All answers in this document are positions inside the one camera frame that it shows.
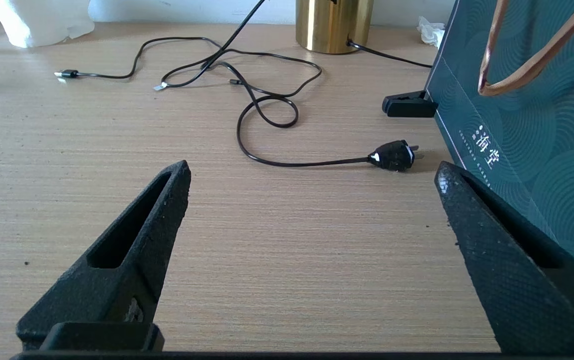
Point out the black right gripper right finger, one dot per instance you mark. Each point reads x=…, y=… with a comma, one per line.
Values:
x=506, y=280

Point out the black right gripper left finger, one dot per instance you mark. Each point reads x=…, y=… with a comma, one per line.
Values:
x=132, y=260

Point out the white toilet paper roll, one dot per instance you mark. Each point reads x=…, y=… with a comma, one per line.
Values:
x=37, y=20

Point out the crumpled white tissue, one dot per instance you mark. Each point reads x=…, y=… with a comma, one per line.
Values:
x=429, y=31

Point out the brass desk lamp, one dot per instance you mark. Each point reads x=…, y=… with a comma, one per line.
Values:
x=334, y=25

